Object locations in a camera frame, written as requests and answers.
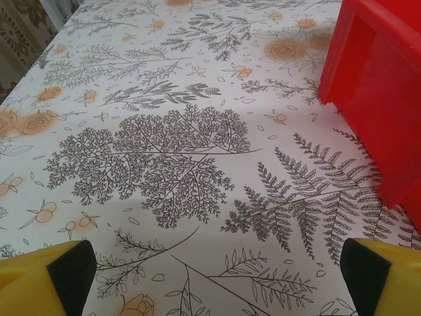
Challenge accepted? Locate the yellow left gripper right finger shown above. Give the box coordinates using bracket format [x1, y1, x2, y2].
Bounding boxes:
[339, 237, 421, 316]

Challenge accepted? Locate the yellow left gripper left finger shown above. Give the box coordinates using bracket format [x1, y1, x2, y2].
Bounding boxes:
[0, 239, 96, 316]

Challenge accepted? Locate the red plastic bin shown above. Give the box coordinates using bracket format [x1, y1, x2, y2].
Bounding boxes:
[317, 0, 421, 231]

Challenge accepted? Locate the floral patterned tablecloth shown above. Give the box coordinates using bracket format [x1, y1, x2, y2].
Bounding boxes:
[0, 0, 421, 316]

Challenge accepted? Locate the aluminium frame post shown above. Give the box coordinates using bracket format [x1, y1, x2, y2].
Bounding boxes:
[45, 0, 82, 31]

